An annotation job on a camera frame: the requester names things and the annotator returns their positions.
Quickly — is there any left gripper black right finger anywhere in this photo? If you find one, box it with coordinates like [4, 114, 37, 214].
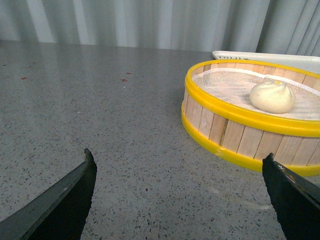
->
[262, 153, 320, 240]

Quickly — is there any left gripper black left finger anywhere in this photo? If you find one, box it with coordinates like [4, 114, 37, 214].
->
[0, 148, 97, 240]

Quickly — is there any white steamed bun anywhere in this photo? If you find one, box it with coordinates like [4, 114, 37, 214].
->
[249, 80, 296, 114]

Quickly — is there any cream plastic tray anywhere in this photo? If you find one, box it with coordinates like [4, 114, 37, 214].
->
[212, 50, 320, 75]

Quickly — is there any wooden steamer with yellow rims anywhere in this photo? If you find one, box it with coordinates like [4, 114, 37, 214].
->
[181, 59, 320, 176]

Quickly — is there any white steamer cloth liner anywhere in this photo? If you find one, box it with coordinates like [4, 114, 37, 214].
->
[191, 68, 320, 121]

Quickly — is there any grey pleated curtain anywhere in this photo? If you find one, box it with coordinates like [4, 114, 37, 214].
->
[0, 0, 320, 56]

